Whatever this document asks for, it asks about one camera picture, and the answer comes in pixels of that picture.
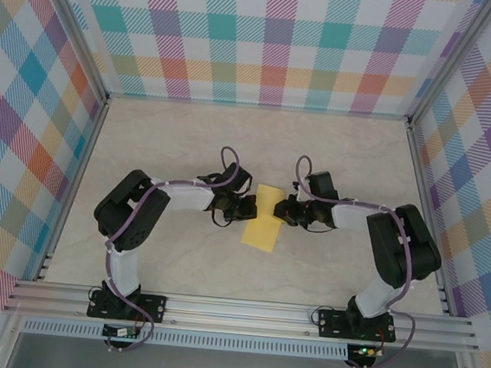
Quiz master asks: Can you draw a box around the yellow cloth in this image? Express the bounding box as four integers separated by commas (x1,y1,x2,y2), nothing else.
239,183,287,255

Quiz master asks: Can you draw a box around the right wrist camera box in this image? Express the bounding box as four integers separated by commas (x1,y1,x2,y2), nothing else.
289,181,307,202

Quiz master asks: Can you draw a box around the left gripper thin black cable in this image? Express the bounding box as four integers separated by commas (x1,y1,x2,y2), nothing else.
209,206,234,229

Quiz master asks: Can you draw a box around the gripper thin black cable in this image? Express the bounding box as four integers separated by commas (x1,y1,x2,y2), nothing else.
303,222,338,236
209,206,234,229

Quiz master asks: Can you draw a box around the right gripper thin black cable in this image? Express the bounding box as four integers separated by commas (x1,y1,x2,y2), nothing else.
303,222,338,236

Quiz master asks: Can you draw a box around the aluminium frame bar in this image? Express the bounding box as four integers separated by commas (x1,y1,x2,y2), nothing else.
105,87,412,126

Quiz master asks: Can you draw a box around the aluminium mounting rail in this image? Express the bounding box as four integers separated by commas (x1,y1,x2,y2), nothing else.
2,274,484,358

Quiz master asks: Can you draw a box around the aluminium side frame rail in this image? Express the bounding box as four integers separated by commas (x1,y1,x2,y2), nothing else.
389,123,473,317
34,91,111,287

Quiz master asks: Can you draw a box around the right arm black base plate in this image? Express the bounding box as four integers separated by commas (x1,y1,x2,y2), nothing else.
315,307,399,345

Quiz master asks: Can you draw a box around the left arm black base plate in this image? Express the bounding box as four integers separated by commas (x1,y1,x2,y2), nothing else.
86,288,170,326

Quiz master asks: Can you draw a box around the slotted grey cable duct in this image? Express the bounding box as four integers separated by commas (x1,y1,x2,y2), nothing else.
21,313,351,364

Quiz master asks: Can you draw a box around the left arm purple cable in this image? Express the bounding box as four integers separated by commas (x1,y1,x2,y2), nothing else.
95,136,243,362

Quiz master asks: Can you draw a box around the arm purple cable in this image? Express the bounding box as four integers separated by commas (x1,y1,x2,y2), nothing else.
276,154,431,368
95,136,243,362

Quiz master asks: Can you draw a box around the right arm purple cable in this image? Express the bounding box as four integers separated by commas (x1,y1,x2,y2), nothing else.
276,154,431,368

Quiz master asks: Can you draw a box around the aluminium frame post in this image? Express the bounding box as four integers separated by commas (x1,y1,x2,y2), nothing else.
26,0,120,105
406,0,491,134

